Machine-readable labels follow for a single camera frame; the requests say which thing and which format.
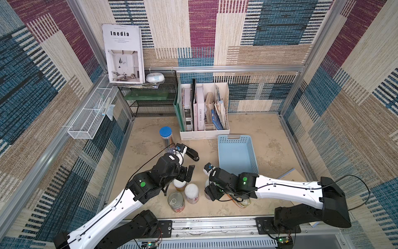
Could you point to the colourful can with spoon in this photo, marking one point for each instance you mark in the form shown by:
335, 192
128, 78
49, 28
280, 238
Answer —
205, 193

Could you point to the silver round pull-tab can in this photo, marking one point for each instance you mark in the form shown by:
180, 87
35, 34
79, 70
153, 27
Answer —
176, 202

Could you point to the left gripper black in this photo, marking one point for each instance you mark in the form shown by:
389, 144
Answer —
182, 176

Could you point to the white file organizer box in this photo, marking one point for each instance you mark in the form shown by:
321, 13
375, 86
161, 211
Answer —
216, 110

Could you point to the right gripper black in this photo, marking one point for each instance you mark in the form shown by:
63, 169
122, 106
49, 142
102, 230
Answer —
212, 184

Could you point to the pink can white lid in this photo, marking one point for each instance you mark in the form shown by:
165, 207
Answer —
192, 193

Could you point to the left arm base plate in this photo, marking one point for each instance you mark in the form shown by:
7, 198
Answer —
162, 229

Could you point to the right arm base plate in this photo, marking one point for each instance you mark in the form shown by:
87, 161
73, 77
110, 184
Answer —
266, 225

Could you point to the green folder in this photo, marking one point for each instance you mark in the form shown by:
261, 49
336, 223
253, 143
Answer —
178, 111

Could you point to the yellow can white lid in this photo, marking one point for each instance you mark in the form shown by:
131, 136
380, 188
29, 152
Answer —
180, 186

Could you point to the blue-lid cylindrical canister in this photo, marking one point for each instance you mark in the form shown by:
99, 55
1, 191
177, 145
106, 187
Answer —
167, 136

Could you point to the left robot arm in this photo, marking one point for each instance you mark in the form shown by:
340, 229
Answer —
139, 190

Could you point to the white round device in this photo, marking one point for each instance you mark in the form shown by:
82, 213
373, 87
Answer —
155, 78

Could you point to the oval gold fish tin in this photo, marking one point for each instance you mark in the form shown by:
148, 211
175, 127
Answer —
241, 203

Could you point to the beige booklet blue edge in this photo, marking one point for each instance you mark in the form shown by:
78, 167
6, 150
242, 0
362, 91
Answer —
293, 175

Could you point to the light blue plastic basket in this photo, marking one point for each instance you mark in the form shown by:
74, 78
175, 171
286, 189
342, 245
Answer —
236, 154

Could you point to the pink book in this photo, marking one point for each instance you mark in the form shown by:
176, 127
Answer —
199, 109

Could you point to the black wire shelf rack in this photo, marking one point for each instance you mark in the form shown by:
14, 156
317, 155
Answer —
152, 100

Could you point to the Inedia magazine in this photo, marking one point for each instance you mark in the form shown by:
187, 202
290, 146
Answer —
124, 54

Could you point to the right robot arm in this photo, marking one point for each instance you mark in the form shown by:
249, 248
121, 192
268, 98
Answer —
322, 201

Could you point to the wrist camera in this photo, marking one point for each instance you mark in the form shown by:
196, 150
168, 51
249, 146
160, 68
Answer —
208, 168
180, 150

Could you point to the white wire basket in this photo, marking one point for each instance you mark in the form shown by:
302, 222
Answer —
89, 119

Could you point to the black stapler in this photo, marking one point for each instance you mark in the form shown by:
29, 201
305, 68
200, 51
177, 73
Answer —
193, 154

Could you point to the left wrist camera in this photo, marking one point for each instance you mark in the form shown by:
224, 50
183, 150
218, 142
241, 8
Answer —
180, 150

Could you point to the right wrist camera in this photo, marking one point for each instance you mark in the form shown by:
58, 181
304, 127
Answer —
208, 168

